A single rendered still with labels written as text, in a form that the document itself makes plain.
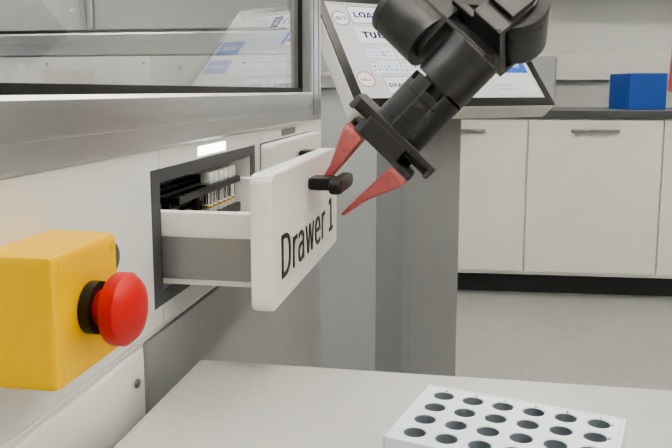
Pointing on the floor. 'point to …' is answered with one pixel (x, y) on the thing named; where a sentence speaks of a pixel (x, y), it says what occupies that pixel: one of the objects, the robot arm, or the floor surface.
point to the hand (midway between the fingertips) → (335, 196)
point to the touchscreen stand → (419, 264)
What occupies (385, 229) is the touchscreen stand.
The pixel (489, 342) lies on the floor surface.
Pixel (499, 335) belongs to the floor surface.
